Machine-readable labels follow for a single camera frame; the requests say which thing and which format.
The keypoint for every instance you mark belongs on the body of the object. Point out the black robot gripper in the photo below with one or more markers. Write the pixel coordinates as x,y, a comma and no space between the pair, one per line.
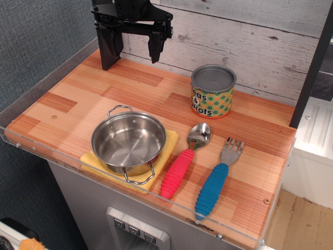
133,17

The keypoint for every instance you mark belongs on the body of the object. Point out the blue handled metal fork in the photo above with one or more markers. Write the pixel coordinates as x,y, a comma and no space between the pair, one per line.
210,191

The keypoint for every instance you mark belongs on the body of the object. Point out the peas and carrots can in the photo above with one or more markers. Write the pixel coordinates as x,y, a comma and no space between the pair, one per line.
212,91

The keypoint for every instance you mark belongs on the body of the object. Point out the stainless steel pot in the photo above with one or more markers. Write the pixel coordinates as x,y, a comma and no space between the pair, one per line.
128,143

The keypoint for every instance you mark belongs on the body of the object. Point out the yellow cloth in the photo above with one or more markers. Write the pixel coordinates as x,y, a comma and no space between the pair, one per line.
93,165

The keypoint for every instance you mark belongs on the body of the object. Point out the clear acrylic table guard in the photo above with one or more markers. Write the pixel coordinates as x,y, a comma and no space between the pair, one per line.
56,118

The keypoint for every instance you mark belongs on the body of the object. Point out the grey dispenser button panel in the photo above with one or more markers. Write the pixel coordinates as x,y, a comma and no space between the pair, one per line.
129,232

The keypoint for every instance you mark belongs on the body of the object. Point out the white toy appliance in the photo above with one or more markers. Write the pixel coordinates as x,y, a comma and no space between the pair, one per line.
308,173

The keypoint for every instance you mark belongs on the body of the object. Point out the orange object bottom left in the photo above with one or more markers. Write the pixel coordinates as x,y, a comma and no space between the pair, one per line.
31,244

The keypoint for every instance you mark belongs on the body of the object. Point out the black and white object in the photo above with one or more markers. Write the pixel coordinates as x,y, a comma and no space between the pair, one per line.
14,232

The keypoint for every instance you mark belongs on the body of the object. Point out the red handled metal spoon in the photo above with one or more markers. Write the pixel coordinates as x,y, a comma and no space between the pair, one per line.
198,137

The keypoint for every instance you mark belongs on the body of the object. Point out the black vertical post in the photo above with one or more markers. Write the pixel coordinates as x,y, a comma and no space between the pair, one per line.
314,68

